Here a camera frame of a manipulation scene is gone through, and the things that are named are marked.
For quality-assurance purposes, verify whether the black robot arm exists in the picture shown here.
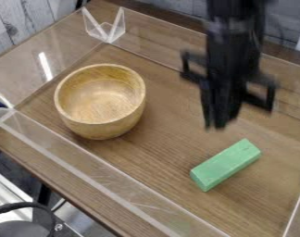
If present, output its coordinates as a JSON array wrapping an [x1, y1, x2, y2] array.
[[181, 0, 277, 130]]

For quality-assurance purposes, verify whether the green rectangular block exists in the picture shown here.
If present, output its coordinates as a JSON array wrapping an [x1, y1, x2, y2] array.
[[190, 139, 261, 192]]

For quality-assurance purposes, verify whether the black metal base plate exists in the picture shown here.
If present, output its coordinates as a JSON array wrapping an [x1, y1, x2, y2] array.
[[33, 208, 83, 237]]

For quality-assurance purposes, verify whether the black cable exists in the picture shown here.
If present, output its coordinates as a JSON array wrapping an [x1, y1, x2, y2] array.
[[0, 201, 58, 237]]

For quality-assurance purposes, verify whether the clear acrylic tray enclosure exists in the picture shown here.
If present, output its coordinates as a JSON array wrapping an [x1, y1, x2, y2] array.
[[0, 0, 300, 237]]

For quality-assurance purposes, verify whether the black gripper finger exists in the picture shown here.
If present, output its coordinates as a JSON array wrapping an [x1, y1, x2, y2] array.
[[214, 86, 243, 129], [200, 80, 216, 129]]

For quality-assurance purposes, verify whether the brown wooden bowl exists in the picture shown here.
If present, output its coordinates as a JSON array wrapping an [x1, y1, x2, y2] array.
[[54, 63, 146, 140]]

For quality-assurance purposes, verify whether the black table leg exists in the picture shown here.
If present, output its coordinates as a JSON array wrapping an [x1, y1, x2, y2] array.
[[38, 184, 53, 206]]

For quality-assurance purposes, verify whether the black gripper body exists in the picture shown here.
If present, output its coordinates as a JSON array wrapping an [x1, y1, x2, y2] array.
[[181, 18, 277, 111]]

